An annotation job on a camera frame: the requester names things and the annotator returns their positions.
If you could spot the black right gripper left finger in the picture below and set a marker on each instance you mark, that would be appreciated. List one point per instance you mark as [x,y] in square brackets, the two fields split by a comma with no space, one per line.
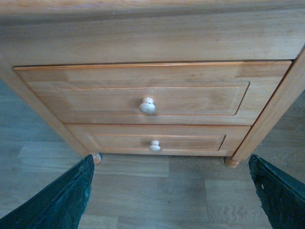
[60,205]

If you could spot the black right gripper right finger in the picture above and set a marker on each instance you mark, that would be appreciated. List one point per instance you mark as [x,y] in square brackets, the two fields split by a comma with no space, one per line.
[282,196]

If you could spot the wooden drawer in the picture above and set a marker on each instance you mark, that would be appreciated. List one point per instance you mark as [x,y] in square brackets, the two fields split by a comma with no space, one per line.
[186,93]
[175,140]

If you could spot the round top drawer knob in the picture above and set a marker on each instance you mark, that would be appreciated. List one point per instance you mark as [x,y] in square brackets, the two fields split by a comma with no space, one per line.
[147,106]

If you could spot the round drawer knob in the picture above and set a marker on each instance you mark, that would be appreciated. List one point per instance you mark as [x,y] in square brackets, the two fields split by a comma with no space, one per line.
[155,146]
[147,106]

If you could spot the round bottom drawer knob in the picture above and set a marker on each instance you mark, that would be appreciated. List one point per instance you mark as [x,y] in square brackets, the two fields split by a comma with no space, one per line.
[155,146]

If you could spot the wooden nightstand cabinet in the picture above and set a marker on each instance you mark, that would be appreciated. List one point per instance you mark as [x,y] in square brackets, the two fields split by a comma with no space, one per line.
[84,32]

